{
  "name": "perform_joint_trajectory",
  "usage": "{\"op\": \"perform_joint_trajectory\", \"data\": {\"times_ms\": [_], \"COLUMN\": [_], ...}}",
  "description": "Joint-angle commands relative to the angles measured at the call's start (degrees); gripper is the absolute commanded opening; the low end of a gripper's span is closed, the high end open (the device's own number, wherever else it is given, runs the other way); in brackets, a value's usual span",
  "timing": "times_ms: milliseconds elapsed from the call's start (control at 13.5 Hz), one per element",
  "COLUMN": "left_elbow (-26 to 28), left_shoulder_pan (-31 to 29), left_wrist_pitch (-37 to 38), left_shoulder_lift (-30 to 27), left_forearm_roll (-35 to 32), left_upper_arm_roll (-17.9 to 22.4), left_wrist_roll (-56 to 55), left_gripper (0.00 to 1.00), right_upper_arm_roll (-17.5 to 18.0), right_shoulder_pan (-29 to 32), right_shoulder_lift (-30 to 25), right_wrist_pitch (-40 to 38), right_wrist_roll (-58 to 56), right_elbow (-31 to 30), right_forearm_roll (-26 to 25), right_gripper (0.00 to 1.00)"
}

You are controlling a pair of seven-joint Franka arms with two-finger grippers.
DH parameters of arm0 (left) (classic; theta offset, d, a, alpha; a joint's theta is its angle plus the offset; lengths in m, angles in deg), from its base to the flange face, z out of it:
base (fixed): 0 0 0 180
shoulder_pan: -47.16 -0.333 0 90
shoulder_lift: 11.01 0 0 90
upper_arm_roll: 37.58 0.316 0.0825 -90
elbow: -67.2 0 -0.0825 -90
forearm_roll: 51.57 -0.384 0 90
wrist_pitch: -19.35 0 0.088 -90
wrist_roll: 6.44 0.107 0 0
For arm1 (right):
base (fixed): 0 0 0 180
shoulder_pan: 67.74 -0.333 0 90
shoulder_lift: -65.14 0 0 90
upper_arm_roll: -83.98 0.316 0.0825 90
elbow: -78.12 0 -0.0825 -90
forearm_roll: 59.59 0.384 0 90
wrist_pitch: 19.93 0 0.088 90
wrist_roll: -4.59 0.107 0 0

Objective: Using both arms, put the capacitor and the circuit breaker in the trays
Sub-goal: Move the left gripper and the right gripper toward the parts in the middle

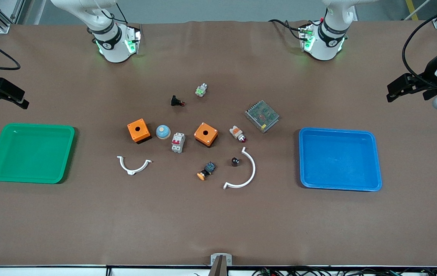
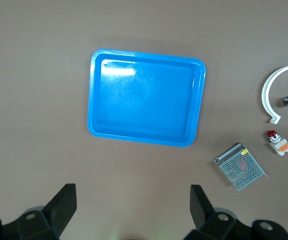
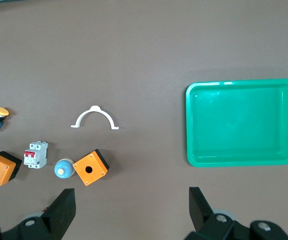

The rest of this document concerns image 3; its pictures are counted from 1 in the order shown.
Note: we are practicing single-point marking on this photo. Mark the brown table mat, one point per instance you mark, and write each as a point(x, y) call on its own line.
point(143, 50)

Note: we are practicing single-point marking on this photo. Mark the blue dome buzzer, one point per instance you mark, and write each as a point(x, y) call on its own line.
point(66, 166)

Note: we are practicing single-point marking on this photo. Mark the orange button box black base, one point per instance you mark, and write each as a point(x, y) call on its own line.
point(3, 162)
point(97, 162)

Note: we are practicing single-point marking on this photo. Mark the white circuit breaker red switch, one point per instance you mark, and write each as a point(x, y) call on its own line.
point(37, 156)

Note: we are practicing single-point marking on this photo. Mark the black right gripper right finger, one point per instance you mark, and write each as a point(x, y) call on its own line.
point(201, 215)

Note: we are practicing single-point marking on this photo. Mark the green plastic tray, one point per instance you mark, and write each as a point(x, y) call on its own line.
point(241, 125)

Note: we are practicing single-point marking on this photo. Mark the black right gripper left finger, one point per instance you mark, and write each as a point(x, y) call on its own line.
point(58, 215)

